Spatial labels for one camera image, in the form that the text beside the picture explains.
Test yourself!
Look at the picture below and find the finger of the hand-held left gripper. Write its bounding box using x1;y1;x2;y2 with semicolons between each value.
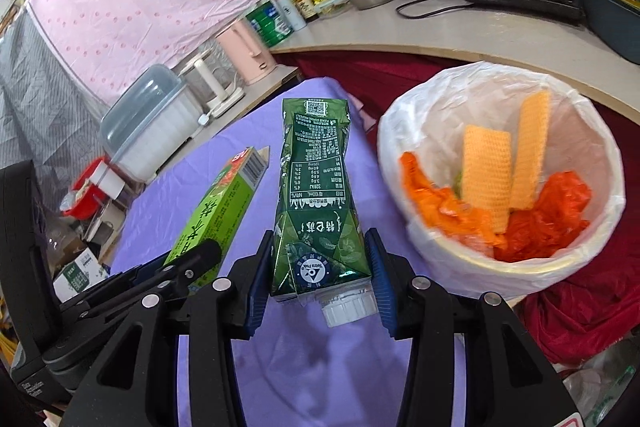
87;264;173;304
159;241;223;295

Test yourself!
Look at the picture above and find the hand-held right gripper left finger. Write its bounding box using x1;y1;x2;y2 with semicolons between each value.
67;231;274;427

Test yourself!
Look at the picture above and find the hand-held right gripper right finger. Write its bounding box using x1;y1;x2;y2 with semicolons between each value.
366;228;572;427

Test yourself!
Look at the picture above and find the light green paper carton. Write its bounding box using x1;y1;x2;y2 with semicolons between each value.
162;146;271;280

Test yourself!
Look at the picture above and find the plain orange plastic bag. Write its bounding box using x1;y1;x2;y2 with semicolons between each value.
399;152;506;248

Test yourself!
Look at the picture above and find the dark green milk carton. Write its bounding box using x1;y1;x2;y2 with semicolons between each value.
270;98;377;328

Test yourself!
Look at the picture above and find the orange cleaning cloth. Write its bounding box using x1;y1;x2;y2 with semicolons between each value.
461;124;513;233

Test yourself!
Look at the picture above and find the red plastic bag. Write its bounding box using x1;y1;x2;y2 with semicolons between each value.
492;171;591;263

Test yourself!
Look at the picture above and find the yellow sponge scourer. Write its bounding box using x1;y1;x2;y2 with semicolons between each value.
509;89;551;210

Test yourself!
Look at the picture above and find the white-lined trash bin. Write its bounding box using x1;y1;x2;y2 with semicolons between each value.
376;61;627;300

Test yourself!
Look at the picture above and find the printed cardboard box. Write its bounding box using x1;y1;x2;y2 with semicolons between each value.
52;252;111;303

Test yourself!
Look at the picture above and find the red plastic basin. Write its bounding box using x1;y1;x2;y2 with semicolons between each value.
60;157;108;220

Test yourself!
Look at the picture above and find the purple tablecloth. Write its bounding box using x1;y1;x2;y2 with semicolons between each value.
107;77;466;427

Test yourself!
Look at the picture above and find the white dish drainer with lid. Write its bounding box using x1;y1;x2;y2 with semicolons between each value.
99;63;206;182

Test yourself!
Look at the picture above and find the grey striped cloth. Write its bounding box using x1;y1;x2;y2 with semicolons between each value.
0;2;106;168

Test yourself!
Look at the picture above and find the glass electric kettle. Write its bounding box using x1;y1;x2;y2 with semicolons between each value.
179;47;246;118

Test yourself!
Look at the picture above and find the dark red cloth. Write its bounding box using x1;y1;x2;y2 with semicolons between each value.
270;49;640;368

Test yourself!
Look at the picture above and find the pink electric kettle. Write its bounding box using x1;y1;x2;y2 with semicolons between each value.
215;18;276;85

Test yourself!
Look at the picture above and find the clear plastic bag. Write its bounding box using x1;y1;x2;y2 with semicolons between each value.
565;364;640;427

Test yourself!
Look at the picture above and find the black induction cooker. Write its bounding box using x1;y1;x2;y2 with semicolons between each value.
457;0;586;26

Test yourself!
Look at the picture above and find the dark blue tray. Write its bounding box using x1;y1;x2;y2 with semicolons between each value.
567;0;640;65

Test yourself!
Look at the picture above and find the black power cable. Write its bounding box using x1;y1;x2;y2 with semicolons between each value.
395;0;473;20

